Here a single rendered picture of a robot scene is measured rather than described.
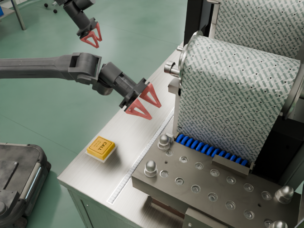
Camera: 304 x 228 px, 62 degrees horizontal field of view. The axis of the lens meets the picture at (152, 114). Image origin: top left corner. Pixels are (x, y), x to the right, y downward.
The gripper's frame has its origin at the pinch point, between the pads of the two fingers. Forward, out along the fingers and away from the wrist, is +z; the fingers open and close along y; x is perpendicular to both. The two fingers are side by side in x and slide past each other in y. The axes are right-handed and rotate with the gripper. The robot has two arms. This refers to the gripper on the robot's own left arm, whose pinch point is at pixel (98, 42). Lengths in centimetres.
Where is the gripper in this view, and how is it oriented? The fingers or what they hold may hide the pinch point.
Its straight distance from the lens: 118.8
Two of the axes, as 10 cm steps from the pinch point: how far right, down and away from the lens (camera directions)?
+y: 0.9, -7.0, 7.1
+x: -8.7, 3.0, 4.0
